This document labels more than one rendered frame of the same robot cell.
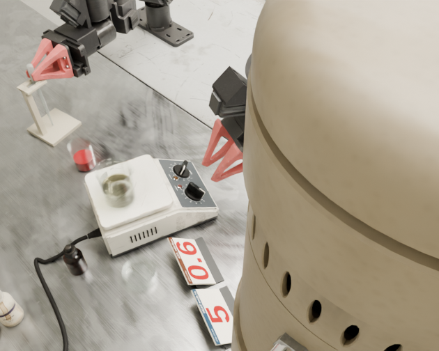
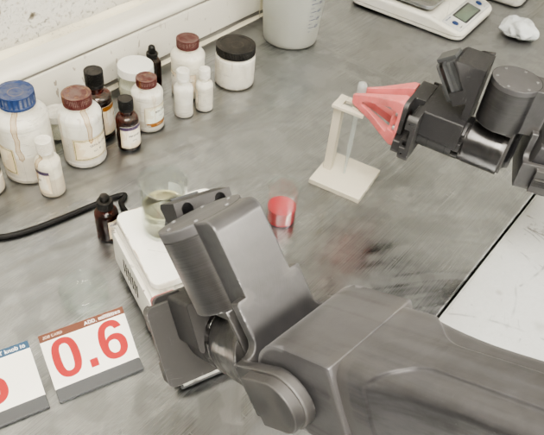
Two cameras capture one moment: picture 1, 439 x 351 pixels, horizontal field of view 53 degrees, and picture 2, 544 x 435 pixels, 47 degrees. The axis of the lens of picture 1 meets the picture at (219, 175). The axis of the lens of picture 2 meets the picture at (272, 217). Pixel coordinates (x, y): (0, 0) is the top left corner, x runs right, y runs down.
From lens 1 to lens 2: 58 cm
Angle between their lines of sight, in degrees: 53
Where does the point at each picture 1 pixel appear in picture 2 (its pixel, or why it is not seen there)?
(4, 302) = (42, 160)
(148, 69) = (515, 268)
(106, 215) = (136, 215)
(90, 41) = (443, 132)
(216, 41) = not seen: outside the picture
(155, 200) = (158, 264)
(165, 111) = (414, 301)
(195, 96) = not seen: hidden behind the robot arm
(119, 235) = (117, 242)
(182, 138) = not seen: hidden behind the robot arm
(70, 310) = (49, 235)
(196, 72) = (541, 342)
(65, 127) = (344, 185)
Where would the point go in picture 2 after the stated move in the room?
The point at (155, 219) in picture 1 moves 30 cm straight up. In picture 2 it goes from (139, 277) to (113, 18)
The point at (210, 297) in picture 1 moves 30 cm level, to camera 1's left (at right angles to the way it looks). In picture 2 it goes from (22, 375) to (68, 179)
